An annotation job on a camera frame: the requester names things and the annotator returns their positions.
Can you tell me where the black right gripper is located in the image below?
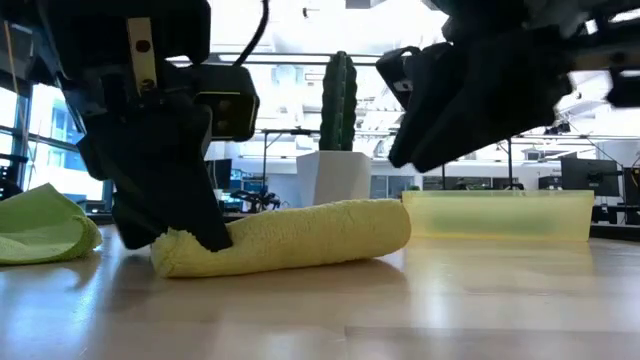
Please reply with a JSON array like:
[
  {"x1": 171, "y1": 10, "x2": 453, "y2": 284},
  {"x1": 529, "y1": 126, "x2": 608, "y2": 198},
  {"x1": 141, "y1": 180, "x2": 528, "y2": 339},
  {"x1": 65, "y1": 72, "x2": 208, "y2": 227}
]
[{"x1": 375, "y1": 0, "x2": 574, "y2": 174}]

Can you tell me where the lime green microfiber towel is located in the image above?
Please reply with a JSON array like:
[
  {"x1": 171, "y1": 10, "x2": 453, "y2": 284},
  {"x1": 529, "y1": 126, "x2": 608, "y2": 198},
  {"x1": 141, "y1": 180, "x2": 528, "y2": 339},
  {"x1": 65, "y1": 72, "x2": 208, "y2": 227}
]
[{"x1": 0, "y1": 182, "x2": 104, "y2": 266}]

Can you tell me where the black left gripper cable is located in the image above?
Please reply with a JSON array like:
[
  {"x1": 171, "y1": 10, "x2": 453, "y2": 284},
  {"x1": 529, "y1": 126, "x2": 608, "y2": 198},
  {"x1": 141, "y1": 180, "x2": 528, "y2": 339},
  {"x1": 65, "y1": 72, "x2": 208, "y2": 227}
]
[{"x1": 230, "y1": 0, "x2": 271, "y2": 69}]

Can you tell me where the black computer monitor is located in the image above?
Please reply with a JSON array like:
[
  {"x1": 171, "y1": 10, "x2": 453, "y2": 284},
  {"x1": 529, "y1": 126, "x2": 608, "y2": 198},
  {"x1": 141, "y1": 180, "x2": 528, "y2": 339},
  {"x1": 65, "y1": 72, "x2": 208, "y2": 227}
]
[
  {"x1": 559, "y1": 157, "x2": 621, "y2": 197},
  {"x1": 622, "y1": 167, "x2": 640, "y2": 226},
  {"x1": 205, "y1": 158, "x2": 234, "y2": 191}
]

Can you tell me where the yellow translucent basket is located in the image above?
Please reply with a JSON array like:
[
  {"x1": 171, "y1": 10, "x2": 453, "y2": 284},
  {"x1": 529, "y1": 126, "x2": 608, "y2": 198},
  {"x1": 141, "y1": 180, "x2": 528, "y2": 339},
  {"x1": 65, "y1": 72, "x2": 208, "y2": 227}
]
[{"x1": 401, "y1": 188, "x2": 596, "y2": 243}]

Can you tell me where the yellow microfiber towel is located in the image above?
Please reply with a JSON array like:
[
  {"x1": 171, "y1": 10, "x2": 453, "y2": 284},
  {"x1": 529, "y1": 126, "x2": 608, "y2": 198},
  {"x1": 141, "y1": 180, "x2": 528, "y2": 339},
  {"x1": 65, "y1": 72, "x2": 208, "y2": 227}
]
[{"x1": 149, "y1": 198, "x2": 413, "y2": 280}]

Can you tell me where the white plant pot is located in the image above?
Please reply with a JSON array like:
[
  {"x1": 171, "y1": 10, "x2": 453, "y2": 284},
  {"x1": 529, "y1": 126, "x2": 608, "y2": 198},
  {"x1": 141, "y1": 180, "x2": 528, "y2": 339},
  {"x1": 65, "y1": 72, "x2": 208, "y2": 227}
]
[{"x1": 295, "y1": 150, "x2": 373, "y2": 208}]

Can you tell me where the green cactus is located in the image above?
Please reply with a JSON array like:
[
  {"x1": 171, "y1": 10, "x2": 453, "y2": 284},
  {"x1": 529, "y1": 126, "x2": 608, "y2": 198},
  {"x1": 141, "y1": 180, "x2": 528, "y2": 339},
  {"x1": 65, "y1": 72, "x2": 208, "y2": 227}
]
[{"x1": 318, "y1": 50, "x2": 359, "y2": 152}]

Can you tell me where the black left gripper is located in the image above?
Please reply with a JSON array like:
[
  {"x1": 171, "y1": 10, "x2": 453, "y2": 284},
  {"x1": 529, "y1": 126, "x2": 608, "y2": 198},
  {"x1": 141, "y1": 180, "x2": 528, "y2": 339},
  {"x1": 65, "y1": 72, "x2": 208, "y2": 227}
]
[{"x1": 49, "y1": 0, "x2": 261, "y2": 253}]

